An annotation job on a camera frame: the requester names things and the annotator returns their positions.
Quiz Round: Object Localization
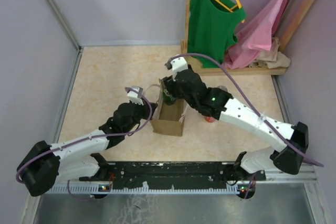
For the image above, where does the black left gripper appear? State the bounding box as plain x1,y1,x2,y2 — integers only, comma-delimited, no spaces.
123,97,158,134

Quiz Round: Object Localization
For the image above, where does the red cola can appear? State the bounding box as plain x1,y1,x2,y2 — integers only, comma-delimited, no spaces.
204,116,216,123

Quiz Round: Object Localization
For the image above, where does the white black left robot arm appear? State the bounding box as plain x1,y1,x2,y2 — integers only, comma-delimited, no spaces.
16,102,158,197

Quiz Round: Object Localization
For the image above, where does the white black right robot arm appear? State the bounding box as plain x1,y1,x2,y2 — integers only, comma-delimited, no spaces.
162,69,309,180

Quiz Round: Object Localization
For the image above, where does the green Perrier glass bottle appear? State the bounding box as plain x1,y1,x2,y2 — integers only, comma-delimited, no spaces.
162,88,176,105

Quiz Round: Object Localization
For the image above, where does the green tank top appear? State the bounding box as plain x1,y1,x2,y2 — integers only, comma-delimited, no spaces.
187,0,246,65

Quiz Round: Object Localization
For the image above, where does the pink garment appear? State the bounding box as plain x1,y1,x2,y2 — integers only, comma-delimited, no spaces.
224,0,287,69

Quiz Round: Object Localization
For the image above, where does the beige crumpled cloth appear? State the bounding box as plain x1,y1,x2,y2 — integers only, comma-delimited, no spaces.
249,37,291,69

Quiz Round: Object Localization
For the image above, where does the wooden clothes rack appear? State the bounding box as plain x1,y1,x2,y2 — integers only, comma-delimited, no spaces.
181,0,315,76

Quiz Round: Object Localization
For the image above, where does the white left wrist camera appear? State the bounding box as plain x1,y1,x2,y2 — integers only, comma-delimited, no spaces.
125,86,144,105

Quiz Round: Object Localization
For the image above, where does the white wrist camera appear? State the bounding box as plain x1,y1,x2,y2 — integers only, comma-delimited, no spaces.
165,55,188,73
125,86,144,105

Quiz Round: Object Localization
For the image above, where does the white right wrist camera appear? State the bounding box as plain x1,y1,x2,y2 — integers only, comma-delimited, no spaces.
165,55,188,73

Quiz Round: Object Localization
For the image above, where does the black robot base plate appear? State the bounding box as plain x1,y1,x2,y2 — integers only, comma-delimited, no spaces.
79,153,266,198

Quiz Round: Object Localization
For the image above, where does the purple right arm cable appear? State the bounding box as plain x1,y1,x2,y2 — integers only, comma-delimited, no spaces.
167,52,325,199

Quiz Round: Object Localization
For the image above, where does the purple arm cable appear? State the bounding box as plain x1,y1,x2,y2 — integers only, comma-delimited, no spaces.
15,86,153,202
167,52,325,199

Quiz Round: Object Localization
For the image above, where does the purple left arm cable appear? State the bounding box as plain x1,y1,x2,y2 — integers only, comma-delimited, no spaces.
15,86,153,202

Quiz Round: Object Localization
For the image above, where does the aluminium frame rail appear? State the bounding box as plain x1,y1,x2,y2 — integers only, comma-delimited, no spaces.
28,0,82,51

